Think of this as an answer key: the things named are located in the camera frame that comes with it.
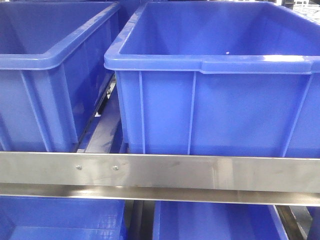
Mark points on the blue lower bin right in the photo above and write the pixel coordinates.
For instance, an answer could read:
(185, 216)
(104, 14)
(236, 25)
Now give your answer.
(181, 220)

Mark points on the steel shelf divider rail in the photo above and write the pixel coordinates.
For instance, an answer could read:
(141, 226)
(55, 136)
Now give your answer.
(104, 132)

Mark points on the blue bin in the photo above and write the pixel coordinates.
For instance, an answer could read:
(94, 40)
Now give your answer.
(218, 78)
(181, 220)
(52, 73)
(41, 218)

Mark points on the blue upper bin left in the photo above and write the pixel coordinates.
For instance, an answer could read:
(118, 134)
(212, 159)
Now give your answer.
(52, 73)

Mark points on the steel shelf front beam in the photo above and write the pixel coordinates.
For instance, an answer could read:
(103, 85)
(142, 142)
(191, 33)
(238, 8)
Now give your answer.
(217, 179)

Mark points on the blue lower bin left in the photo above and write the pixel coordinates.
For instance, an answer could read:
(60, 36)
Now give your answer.
(41, 218)

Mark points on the blue upper bin right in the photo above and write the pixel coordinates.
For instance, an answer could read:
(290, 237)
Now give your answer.
(218, 78)

